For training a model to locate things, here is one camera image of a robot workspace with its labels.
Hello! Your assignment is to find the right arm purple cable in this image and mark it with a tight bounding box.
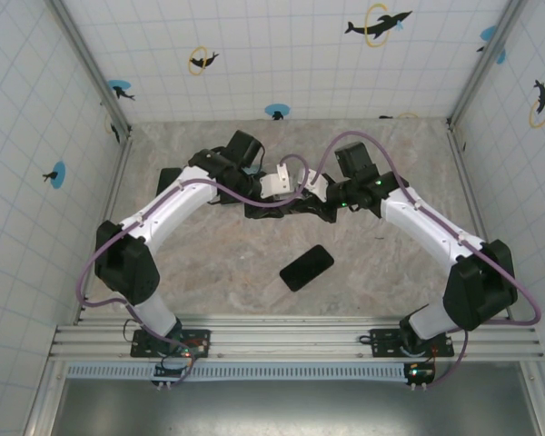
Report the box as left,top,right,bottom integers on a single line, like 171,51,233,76
304,130,542,390

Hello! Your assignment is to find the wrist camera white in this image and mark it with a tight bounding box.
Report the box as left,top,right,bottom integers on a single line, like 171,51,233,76
259,162,297,200
296,166,336,202

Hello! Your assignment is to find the seal yellow ring sticker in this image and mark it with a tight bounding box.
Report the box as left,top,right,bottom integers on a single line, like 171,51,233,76
188,45,221,76

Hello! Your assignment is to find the black animal blue circle sticker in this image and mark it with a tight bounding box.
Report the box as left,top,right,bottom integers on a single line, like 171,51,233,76
42,160,68,190

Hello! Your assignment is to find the penguin blue circle sticker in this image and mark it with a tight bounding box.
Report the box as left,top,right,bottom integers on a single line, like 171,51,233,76
263,103,292,122

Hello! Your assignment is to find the small black connector box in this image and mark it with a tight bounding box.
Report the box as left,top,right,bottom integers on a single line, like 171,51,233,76
403,362,436,391
152,364,187,391

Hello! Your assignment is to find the aluminium frame leg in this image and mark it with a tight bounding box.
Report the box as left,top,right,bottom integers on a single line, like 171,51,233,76
521,361,545,436
25,361,67,436

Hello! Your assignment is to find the black smartphone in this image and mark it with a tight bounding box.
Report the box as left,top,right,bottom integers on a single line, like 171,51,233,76
279,243,336,293
244,202,301,220
156,166,185,196

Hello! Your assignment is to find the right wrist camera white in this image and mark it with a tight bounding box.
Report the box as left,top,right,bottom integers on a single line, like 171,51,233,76
296,166,336,202

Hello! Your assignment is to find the seahorse yellow ring sticker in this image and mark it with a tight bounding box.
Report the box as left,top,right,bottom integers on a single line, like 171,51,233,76
528,79,545,130

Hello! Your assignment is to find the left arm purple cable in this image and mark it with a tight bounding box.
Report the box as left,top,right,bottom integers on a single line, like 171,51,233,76
74,153,308,387

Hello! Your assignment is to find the dark phone case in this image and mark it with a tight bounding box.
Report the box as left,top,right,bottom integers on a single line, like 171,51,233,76
279,243,336,293

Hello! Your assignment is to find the aluminium corner post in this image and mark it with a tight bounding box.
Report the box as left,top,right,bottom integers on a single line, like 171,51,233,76
448,0,528,127
49,0,133,135

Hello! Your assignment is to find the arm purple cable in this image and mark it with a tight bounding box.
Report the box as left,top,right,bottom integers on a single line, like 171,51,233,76
74,153,308,387
304,130,542,390

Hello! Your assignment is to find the small black animal ring sticker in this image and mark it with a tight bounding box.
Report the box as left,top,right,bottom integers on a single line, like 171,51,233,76
104,113,122,145

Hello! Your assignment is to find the aluminium side rail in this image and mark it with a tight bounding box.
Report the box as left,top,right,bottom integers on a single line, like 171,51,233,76
74,134,135,324
447,118,515,324

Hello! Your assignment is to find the blue patches wall sticker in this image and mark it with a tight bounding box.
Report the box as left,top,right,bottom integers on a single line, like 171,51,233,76
475,25,508,65

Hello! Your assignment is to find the dolphin yellow ring sticker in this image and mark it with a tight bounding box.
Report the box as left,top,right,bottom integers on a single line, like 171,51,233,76
343,3,413,49

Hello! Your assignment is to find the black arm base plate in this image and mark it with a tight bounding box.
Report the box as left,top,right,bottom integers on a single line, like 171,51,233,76
130,327,213,360
359,327,455,359

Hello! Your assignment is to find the grey metal sheet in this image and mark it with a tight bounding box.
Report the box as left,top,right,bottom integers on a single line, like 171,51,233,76
49,379,544,436

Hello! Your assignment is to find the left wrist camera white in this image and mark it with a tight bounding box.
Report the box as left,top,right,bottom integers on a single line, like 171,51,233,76
259,162,297,200

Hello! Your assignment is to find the aluminium mounting rail beam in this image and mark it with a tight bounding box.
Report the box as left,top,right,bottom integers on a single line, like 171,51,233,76
48,315,545,363

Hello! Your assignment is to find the white slotted cable duct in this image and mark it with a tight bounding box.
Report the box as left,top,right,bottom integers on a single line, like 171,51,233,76
65,362,410,382

